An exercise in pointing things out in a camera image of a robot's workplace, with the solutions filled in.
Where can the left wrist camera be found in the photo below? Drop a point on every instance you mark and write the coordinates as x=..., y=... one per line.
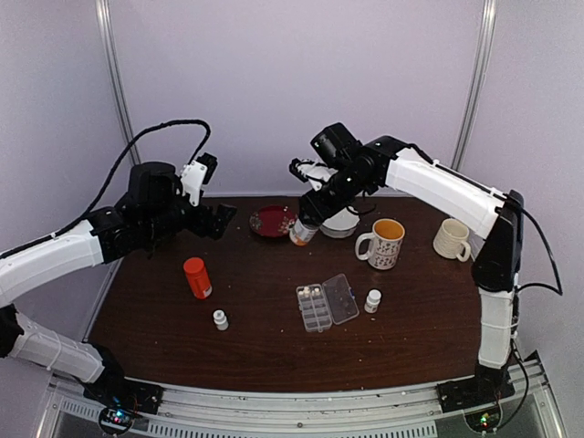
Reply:
x=195, y=174

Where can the small white pill bottle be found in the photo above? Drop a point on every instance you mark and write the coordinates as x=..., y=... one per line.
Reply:
x=372, y=302

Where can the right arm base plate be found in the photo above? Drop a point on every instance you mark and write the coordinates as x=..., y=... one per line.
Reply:
x=473, y=392

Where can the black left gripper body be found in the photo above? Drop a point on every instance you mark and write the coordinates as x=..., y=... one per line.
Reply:
x=164, y=222

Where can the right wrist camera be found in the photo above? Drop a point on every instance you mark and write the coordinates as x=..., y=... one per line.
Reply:
x=317, y=174

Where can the cream ribbed mug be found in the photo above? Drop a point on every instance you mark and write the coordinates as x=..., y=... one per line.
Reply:
x=451, y=240

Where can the aluminium front rail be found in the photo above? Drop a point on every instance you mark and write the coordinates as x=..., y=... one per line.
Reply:
x=407, y=411

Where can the left aluminium frame post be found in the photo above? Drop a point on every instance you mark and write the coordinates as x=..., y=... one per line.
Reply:
x=112, y=59

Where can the grey cap pill bottle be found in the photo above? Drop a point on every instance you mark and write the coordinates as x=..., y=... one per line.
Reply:
x=301, y=234

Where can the clear plastic pill organizer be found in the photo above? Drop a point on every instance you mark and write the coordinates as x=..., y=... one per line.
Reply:
x=334, y=304

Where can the white scalloped bowl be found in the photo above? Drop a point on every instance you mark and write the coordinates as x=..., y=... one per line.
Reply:
x=341, y=225

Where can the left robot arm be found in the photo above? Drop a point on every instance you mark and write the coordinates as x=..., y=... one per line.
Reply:
x=101, y=237

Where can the right aluminium frame post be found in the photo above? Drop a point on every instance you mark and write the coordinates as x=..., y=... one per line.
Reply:
x=481, y=62

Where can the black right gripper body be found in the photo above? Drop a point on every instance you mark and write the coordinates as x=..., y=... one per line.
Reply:
x=347, y=188

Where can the small white dropper bottle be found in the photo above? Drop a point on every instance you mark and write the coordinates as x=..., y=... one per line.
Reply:
x=220, y=320

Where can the orange pill bottle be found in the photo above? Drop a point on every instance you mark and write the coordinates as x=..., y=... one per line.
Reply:
x=197, y=277

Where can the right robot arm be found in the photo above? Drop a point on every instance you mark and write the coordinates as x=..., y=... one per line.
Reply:
x=491, y=215

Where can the red floral plate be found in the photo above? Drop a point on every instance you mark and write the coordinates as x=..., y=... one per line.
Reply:
x=272, y=220

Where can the floral mug yellow inside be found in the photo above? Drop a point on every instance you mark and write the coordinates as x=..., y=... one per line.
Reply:
x=380, y=247

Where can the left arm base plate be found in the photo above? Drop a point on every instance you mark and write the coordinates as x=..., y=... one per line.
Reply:
x=115, y=391

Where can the aluminium frame post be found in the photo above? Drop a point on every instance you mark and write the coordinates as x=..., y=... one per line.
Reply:
x=112, y=59
x=481, y=62

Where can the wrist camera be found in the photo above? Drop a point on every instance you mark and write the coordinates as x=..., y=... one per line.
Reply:
x=317, y=174
x=195, y=174

